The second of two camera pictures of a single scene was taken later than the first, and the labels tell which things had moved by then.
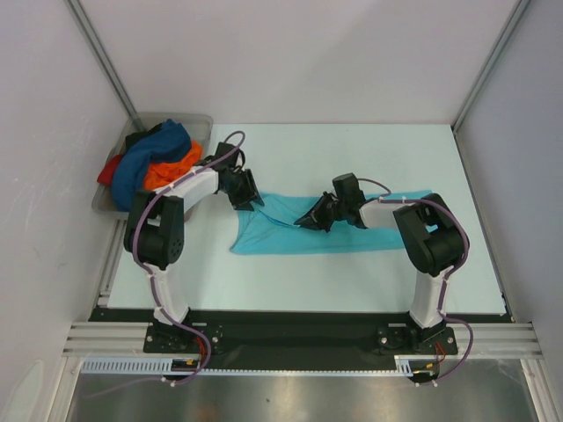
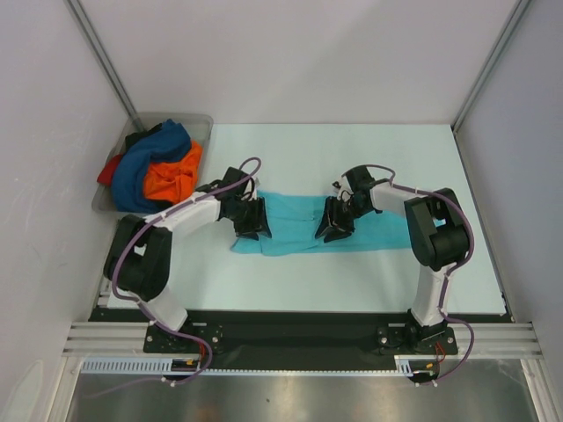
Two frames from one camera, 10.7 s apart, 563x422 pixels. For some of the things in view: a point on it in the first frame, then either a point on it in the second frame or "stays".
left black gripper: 250,189 → 258,221
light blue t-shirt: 270,228 stays
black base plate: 298,333 stays
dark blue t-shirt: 170,142 stays
